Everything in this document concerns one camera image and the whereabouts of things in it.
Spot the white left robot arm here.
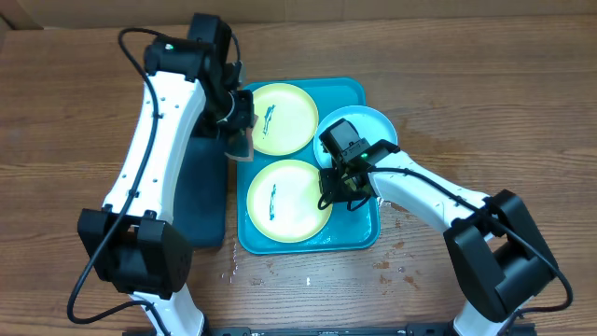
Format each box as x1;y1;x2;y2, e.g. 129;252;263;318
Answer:
77;36;254;335

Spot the black water tray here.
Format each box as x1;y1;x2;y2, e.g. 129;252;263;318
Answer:
174;137;229;248

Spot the light blue plate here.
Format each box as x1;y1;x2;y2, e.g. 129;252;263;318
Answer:
313;105;398;168

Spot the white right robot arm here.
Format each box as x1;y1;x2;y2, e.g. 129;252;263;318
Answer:
318;146;565;335

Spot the yellow plate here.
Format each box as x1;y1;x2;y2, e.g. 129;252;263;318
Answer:
246;160;332;244
252;83;319;156

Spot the green sponge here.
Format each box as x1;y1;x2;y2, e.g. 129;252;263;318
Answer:
225;127;254;161

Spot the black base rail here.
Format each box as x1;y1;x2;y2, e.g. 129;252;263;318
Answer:
121;321;537;336

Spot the teal plastic tray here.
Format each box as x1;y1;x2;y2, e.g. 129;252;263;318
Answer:
237;77;381;255

